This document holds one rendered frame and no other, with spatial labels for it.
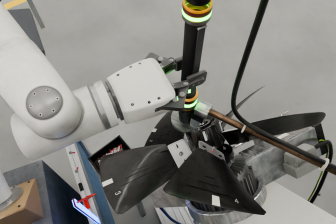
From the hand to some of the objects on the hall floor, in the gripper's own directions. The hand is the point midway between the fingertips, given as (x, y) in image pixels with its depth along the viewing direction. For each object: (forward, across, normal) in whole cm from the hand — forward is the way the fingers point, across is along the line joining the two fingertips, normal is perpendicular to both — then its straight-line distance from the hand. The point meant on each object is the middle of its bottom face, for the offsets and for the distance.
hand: (190, 70), depth 55 cm
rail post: (-35, +53, +163) cm, 175 cm away
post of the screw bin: (-17, +11, +163) cm, 164 cm away
